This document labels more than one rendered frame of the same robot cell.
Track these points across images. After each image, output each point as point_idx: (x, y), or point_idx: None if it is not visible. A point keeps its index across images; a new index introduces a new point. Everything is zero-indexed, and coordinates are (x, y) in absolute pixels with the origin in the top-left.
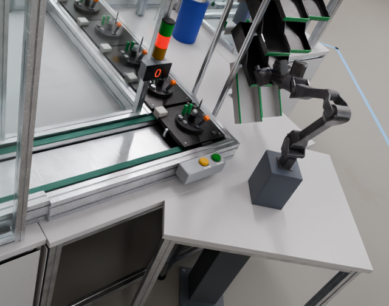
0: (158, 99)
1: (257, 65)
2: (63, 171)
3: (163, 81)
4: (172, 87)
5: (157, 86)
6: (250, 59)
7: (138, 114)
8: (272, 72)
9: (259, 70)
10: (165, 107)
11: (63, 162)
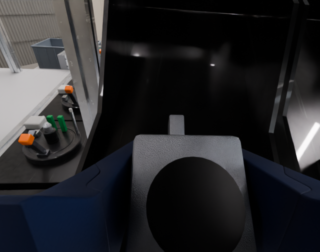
0: (21, 165)
1: (170, 115)
2: None
3: (46, 135)
4: (68, 149)
5: (44, 142)
6: (173, 92)
7: None
8: (271, 213)
9: (118, 150)
10: (15, 185)
11: None
